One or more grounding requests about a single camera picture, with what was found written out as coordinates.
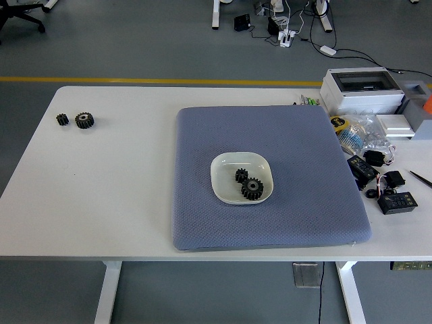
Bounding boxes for blue-grey textured mat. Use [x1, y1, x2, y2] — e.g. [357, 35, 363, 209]
[171, 105, 373, 251]

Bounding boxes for white power strip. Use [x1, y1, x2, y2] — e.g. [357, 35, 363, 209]
[278, 29, 298, 48]

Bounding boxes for white desk leg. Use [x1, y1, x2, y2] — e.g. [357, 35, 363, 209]
[315, 0, 333, 34]
[211, 0, 222, 30]

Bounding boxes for white square bowl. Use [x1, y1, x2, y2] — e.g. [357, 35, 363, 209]
[210, 151, 273, 206]

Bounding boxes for black floor cable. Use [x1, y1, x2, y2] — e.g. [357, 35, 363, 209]
[335, 49, 432, 77]

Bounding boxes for black tweezers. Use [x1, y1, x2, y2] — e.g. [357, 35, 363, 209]
[409, 170, 432, 188]

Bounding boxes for metal floor outlet plate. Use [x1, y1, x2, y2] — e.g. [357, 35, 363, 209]
[292, 262, 321, 289]

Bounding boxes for black digital meter module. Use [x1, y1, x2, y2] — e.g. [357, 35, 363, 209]
[346, 154, 379, 190]
[377, 190, 419, 215]

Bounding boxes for grey block holder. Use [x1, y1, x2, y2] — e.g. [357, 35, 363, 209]
[398, 80, 432, 141]

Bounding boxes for black servo motor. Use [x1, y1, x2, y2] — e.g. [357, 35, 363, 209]
[384, 170, 406, 188]
[363, 149, 385, 167]

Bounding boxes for white electrical enclosure box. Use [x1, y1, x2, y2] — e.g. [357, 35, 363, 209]
[319, 68, 405, 115]

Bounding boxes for large black gear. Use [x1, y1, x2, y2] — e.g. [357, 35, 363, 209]
[74, 112, 96, 130]
[240, 177, 265, 203]

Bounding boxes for black power cable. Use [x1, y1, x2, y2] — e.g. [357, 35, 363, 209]
[317, 261, 325, 324]

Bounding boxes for black power adapter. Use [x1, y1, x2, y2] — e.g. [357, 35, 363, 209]
[267, 16, 281, 36]

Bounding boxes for black office chair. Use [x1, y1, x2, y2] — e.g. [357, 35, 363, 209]
[0, 0, 47, 45]

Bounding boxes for black box on floor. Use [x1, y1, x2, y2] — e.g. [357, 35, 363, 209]
[233, 13, 252, 32]

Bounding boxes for clear bag of parts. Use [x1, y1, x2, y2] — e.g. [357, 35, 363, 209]
[337, 113, 398, 156]

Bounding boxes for white flat box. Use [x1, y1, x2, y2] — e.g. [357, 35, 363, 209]
[375, 114, 416, 139]

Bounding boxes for white table leg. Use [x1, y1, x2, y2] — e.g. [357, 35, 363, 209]
[334, 261, 367, 324]
[93, 261, 123, 324]

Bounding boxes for green terminal connectors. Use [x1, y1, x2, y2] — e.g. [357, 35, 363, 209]
[292, 95, 321, 106]

